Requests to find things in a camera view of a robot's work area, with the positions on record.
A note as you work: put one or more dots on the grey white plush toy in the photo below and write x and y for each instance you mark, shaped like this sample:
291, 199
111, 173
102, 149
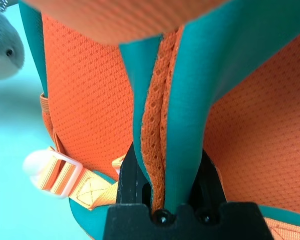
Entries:
4, 50

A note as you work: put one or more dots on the orange and teal backpack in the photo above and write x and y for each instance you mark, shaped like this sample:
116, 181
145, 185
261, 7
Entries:
89, 100

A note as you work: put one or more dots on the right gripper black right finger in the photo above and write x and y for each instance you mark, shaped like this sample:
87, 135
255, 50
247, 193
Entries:
210, 185

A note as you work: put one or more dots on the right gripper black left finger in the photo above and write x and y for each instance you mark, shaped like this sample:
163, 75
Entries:
129, 180

